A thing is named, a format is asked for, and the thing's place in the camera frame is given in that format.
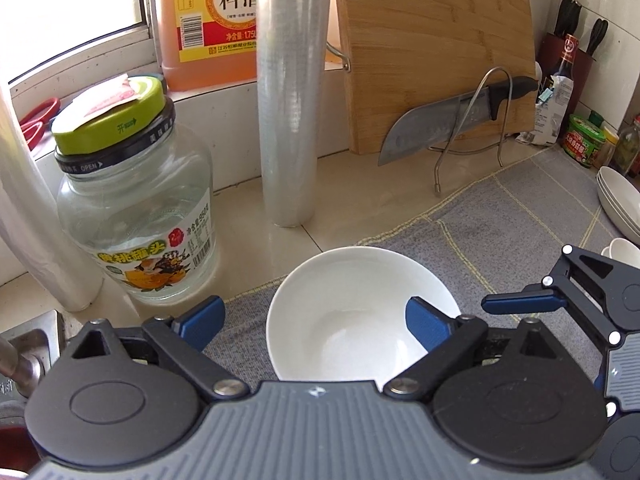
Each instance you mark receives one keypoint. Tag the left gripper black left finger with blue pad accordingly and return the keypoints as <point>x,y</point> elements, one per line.
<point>122,396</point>

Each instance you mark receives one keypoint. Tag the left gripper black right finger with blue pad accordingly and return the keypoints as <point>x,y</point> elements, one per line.
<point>512,396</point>

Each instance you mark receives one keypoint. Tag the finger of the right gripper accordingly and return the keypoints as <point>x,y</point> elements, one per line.
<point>600,294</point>

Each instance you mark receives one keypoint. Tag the white bowl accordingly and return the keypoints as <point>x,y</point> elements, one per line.
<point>341,316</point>
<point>623,251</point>

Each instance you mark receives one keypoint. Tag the white plate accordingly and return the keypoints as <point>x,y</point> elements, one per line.
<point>619,199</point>

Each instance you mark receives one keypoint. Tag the chrome faucet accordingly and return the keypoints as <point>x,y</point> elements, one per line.
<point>28,351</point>

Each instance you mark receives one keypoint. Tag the grey blue checked cloth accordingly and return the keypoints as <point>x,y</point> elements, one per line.
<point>496,235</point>

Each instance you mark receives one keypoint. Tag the red basin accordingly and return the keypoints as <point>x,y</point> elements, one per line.
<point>17,451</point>

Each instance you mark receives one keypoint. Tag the clear oil bottle red cap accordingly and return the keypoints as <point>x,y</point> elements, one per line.
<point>627,148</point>

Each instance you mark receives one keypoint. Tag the green lid sauce jar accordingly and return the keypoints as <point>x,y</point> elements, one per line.
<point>582,140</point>

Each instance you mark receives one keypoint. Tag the yellow lid spice jar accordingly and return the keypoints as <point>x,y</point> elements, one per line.
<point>608,147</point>

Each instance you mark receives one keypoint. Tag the white seasoning bag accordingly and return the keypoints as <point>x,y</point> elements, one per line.
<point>544,132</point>

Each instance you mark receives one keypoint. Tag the glass jar green lid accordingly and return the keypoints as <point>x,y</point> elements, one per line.
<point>136,188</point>

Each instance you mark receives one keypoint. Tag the dark red knife block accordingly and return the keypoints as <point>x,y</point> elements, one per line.
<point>560,48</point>

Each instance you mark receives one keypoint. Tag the dark soy sauce bottle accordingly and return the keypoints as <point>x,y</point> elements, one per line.
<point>562,75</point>

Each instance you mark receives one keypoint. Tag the bamboo cutting board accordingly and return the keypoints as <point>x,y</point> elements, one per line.
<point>406,53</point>

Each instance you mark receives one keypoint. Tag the orange cooking wine bottle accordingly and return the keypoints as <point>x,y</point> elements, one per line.
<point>206,43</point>

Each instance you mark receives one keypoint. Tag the tall cling film roll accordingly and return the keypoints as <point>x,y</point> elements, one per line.
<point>291,48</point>

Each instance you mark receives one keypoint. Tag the wire board rack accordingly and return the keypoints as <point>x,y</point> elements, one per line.
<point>475,129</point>

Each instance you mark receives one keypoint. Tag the kitchen knife black handle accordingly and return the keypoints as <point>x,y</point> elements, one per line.
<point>430,124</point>

